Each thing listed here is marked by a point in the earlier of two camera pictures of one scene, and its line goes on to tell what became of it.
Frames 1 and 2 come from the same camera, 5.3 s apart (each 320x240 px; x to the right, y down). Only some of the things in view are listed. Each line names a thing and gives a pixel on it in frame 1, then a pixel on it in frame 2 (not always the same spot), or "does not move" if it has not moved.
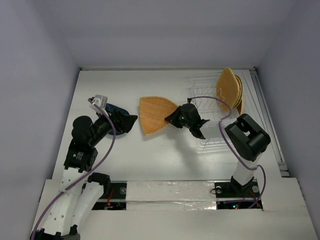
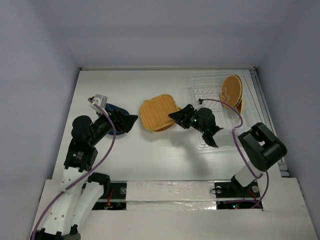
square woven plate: (227, 89) to (154, 112)
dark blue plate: (110, 107) does not move
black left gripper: (124, 123) does not move
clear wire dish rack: (206, 98) does not move
